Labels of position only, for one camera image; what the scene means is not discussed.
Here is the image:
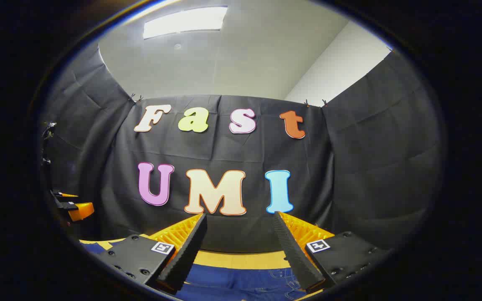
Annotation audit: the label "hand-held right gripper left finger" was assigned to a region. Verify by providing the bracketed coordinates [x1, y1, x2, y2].
[99, 213, 208, 293]

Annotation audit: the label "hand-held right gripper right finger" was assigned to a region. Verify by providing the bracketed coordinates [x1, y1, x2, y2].
[272, 211, 392, 292]

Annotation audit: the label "blue denim jeans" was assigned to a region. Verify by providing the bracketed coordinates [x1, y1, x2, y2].
[81, 240, 308, 301]

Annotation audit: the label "ceiling light panel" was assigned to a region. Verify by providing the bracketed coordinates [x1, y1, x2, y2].
[143, 5, 228, 40]

